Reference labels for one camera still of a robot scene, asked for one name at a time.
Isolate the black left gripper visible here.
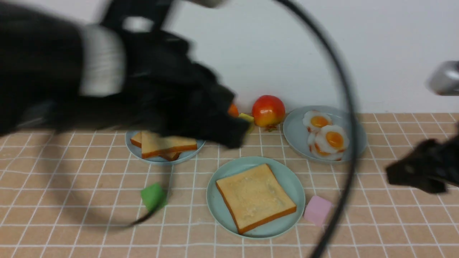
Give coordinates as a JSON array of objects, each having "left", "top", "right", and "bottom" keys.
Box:
[{"left": 122, "top": 30, "right": 251, "bottom": 149}]

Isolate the pink cube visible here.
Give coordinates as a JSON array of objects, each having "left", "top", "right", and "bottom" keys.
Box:
[{"left": 303, "top": 196, "right": 332, "bottom": 227}]

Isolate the fried egg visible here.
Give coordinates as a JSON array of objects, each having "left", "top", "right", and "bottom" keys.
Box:
[
  {"left": 303, "top": 110, "right": 333, "bottom": 133},
  {"left": 307, "top": 132, "right": 344, "bottom": 161},
  {"left": 315, "top": 125, "right": 350, "bottom": 154}
]

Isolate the black cable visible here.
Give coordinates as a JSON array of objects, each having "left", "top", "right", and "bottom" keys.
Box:
[{"left": 129, "top": 0, "right": 360, "bottom": 258}]

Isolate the green cube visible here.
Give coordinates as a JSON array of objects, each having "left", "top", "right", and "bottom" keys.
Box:
[{"left": 140, "top": 182, "right": 167, "bottom": 212}]

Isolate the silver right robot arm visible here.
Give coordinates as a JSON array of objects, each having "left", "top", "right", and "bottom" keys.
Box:
[{"left": 385, "top": 61, "right": 459, "bottom": 194}]

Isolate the light blue bread plate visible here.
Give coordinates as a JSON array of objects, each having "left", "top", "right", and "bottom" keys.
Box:
[{"left": 125, "top": 131, "right": 206, "bottom": 166}]

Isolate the teal centre plate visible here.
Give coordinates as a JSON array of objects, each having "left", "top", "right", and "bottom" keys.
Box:
[{"left": 207, "top": 157, "right": 306, "bottom": 239}]

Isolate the orange fruit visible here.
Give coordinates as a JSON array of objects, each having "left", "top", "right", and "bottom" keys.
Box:
[{"left": 228, "top": 103, "right": 239, "bottom": 117}]

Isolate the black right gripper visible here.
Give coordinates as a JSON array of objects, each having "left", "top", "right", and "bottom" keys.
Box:
[{"left": 385, "top": 134, "right": 459, "bottom": 194}]

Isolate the yellow cube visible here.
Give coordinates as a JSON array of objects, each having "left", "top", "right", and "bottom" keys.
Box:
[{"left": 239, "top": 113, "right": 255, "bottom": 134}]

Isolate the red apple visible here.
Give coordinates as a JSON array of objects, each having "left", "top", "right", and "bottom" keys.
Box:
[{"left": 251, "top": 95, "right": 286, "bottom": 131}]

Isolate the grey-blue egg plate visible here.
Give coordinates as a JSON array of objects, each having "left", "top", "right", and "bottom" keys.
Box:
[{"left": 283, "top": 105, "right": 368, "bottom": 164}]

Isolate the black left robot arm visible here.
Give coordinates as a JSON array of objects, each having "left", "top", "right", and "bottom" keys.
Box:
[{"left": 0, "top": 0, "right": 250, "bottom": 149}]

